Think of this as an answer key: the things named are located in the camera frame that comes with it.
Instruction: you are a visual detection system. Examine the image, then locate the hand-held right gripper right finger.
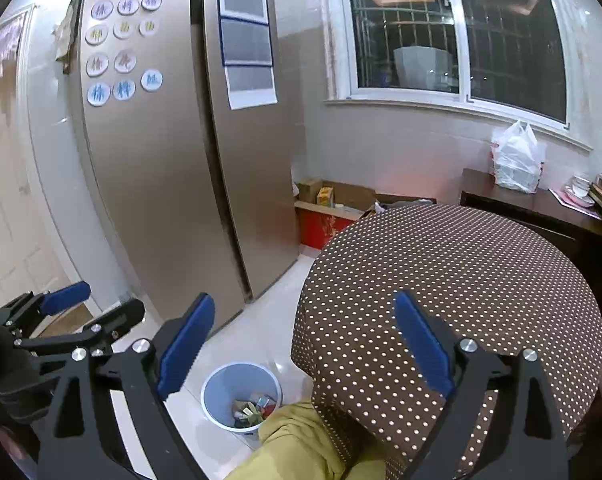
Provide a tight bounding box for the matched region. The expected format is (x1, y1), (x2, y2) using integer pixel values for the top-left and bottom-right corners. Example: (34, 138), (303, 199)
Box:
(393, 290), (569, 480)

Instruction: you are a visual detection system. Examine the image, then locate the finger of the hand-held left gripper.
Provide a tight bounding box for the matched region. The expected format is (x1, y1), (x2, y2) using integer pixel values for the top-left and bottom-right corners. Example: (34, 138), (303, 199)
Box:
(0, 281), (92, 338)
(13, 298), (146, 361)

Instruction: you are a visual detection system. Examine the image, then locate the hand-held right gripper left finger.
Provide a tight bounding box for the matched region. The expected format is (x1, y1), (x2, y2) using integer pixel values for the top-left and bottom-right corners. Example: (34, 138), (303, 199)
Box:
(37, 292), (217, 480)

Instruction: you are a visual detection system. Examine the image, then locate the blue plastic waste bin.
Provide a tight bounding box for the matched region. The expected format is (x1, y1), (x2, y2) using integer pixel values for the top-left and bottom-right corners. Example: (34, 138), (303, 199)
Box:
(201, 362), (283, 435)

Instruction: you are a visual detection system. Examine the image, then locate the heap of colourful wrappers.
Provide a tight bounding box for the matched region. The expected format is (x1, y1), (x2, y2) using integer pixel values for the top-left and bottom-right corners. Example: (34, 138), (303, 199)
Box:
(231, 394), (278, 430)

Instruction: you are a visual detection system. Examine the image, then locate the person's left forearm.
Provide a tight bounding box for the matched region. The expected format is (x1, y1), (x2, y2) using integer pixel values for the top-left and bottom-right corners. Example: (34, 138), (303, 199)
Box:
(0, 422), (39, 466)

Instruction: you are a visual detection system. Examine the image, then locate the brown polka dot tablecloth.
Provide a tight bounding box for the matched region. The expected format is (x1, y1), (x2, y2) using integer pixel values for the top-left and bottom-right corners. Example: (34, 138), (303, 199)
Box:
(290, 203), (602, 480)

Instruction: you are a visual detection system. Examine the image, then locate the white panel door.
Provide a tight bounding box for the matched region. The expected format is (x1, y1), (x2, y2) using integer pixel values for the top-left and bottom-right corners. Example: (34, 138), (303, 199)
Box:
(0, 125), (74, 311)

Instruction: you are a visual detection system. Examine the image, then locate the champagne double-door refrigerator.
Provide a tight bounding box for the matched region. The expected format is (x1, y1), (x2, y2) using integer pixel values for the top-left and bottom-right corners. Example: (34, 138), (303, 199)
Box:
(63, 0), (309, 333)

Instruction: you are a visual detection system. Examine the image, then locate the person's yellow trouser leg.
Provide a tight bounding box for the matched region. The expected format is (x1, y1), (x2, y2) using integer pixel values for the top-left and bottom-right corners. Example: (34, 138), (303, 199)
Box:
(221, 400), (387, 480)

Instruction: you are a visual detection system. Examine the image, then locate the red cardboard carton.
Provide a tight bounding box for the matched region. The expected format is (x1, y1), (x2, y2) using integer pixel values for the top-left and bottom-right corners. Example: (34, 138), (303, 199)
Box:
(295, 200), (362, 251)

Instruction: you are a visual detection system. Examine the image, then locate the dark wooden side table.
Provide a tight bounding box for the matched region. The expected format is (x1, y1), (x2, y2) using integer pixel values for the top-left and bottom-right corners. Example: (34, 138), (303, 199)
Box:
(460, 168), (602, 271)

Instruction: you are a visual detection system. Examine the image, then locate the small brown cardboard box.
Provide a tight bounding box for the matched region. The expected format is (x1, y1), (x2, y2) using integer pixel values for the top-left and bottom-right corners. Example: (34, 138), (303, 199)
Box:
(298, 178), (324, 204)

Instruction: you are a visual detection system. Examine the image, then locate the white plastic bag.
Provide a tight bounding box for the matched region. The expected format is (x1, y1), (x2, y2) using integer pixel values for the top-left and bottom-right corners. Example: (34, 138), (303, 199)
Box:
(490, 120), (547, 193)

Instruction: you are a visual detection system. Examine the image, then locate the white ceramic bowl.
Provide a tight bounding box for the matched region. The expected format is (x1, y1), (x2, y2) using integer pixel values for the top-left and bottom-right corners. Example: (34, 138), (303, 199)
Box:
(571, 175), (598, 204)

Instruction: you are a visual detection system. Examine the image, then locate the group of round character magnets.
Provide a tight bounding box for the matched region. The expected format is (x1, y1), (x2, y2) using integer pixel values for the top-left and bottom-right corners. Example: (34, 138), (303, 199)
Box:
(85, 0), (164, 108)

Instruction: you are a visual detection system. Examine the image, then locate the pink floral curtain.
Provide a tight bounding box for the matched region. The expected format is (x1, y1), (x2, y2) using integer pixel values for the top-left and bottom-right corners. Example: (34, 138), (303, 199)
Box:
(0, 10), (32, 86)

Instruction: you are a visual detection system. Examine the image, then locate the beige hanging bag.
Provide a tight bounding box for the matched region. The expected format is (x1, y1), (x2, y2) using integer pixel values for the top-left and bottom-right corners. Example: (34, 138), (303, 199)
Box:
(55, 0), (86, 73)

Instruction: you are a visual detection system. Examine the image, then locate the white ribbed pot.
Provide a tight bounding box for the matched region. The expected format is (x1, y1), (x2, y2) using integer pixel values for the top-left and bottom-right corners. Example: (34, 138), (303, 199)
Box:
(393, 46), (454, 92)

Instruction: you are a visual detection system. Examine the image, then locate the white-framed sliding window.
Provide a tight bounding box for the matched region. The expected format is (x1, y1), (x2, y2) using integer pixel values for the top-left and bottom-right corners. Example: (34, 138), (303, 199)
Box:
(321, 0), (594, 151)

